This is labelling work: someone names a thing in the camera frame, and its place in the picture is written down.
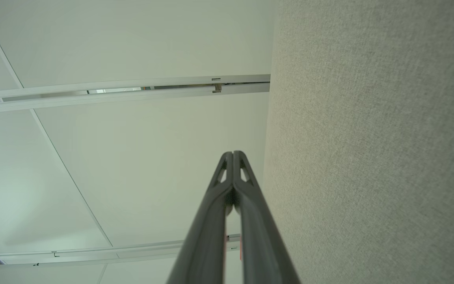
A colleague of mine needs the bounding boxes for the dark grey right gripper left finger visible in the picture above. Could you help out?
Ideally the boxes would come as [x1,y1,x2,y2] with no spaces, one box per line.
[167,151,234,284]

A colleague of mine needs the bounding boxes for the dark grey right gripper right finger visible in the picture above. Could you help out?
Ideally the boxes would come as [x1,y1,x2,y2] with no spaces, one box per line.
[234,151,301,284]

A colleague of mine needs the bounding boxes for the grey fabric sofa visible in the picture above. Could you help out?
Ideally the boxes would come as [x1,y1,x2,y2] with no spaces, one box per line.
[262,0,454,284]

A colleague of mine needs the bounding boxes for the white partition rail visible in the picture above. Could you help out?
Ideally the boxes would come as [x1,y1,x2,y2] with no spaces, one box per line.
[0,74,271,115]

